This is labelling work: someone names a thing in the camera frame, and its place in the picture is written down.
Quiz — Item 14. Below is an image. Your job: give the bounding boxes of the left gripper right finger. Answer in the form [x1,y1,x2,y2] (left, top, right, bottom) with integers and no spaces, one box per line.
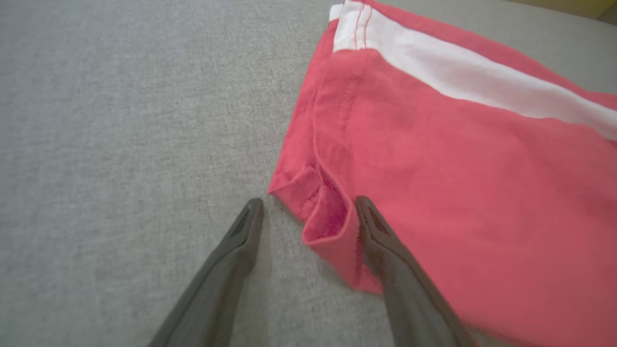
[354,195,479,347]

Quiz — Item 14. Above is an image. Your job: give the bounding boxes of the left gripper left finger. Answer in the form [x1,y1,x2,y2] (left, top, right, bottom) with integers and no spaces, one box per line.
[146,197,265,347]

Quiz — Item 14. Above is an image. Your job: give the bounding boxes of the red shorts with white stripe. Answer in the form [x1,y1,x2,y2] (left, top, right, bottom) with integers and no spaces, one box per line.
[268,0,617,347]

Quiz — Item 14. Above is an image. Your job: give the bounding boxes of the grey sofa seat cushion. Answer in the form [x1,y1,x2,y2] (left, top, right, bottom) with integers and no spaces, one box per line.
[0,0,617,347]

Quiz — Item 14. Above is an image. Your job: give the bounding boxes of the yellow cushion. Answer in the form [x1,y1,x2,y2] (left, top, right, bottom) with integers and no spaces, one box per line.
[506,0,617,21]

